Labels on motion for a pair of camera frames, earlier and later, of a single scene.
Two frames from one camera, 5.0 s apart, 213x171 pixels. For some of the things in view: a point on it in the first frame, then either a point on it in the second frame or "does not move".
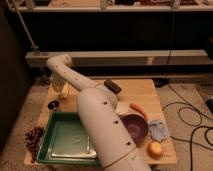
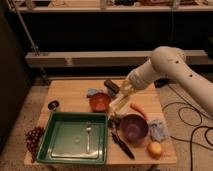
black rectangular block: [110, 84] does not move
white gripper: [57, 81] to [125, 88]
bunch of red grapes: [33, 137] does not move
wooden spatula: [66, 90] to [119, 104]
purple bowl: [136, 125] does not move
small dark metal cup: [53, 104] does not move
